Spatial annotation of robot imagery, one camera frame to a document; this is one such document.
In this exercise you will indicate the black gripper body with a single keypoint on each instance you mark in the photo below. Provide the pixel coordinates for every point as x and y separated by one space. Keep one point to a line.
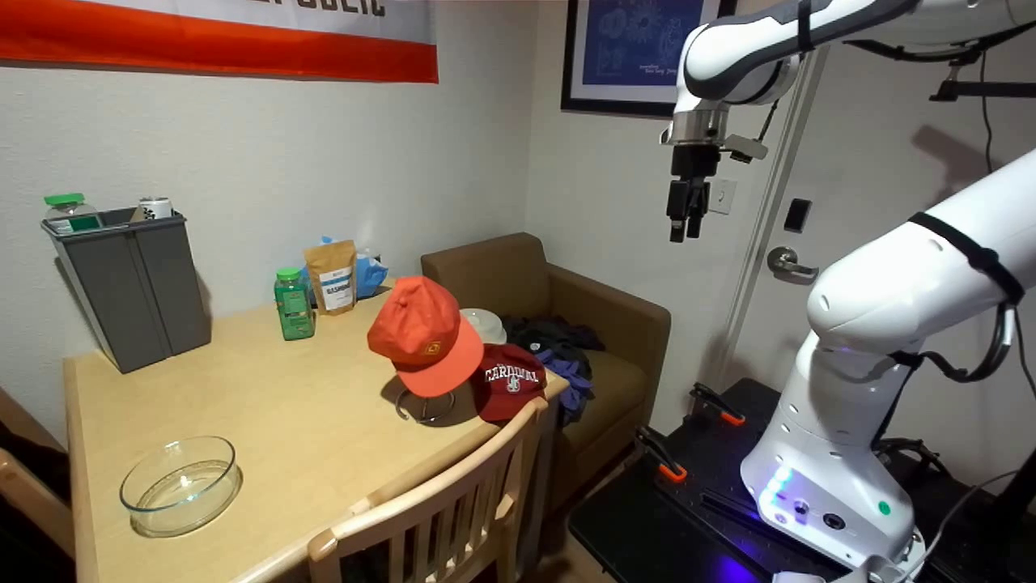
693 180

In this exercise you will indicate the red Stanford baseball cap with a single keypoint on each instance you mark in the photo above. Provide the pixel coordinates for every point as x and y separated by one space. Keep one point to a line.
509 381

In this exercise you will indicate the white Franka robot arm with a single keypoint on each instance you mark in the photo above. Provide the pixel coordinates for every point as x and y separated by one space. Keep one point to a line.
917 281

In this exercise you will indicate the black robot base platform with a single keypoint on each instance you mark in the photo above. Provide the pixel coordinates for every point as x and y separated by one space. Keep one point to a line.
692 520

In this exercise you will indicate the orange baseball cap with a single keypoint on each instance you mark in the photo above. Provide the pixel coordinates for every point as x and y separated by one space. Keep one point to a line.
423 329

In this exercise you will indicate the black door lock plate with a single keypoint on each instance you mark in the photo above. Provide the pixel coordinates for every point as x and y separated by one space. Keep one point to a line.
798 216

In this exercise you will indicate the brown armchair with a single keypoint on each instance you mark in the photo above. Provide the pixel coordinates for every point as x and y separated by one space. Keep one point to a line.
625 326

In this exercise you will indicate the black framed blue picture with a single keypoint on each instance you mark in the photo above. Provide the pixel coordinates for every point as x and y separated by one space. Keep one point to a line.
621 52

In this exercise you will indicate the blue cloth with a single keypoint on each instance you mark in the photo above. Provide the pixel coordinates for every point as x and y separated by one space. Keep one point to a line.
571 372

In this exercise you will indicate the blue plastic bag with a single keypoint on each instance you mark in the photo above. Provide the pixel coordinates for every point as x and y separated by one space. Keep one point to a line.
372 281

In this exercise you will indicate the light wooden chair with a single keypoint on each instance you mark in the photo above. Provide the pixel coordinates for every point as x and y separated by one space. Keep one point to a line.
454 503

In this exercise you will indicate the green plastic bottle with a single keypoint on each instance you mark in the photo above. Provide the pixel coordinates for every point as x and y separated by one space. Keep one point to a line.
293 305

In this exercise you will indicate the orange and white banner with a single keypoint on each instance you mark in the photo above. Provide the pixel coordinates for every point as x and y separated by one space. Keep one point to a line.
214 43

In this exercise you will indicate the small metal can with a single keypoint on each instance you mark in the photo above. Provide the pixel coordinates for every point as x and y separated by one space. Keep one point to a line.
156 205

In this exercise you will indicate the grey plastic bin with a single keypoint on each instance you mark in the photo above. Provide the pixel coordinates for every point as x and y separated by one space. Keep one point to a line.
135 286

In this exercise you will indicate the clear glass bowl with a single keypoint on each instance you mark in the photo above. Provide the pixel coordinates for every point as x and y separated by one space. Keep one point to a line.
182 488

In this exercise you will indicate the green capped container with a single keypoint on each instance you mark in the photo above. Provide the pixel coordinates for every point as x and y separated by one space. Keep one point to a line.
65 205

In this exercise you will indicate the dark wooden bench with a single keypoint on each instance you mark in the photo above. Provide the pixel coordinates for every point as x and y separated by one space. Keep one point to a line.
29 488

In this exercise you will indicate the white light switch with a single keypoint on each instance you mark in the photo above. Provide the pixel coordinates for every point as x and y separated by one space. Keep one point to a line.
725 195

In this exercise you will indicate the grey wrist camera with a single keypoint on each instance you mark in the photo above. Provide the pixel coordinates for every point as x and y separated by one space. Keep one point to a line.
745 147

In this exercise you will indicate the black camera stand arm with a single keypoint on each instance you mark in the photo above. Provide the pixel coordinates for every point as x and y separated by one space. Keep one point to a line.
988 88

